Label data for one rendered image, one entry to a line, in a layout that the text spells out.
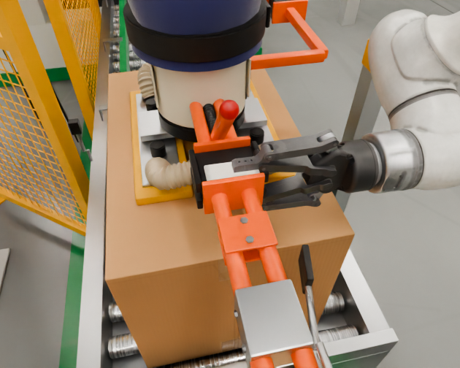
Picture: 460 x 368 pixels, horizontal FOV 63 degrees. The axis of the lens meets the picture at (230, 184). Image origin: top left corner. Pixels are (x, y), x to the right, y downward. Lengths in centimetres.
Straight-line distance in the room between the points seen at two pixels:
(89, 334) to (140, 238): 40
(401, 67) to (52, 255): 163
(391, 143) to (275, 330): 30
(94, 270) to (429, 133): 82
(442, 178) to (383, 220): 140
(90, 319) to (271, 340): 66
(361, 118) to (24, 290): 148
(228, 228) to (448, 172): 32
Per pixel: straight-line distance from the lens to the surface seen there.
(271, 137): 75
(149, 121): 76
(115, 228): 65
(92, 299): 101
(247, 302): 39
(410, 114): 61
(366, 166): 53
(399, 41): 65
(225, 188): 48
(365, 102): 114
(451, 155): 59
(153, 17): 57
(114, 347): 99
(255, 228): 44
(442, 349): 173
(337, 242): 65
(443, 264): 194
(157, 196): 65
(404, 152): 56
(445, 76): 63
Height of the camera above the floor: 145
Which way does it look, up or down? 46 degrees down
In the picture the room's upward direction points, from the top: straight up
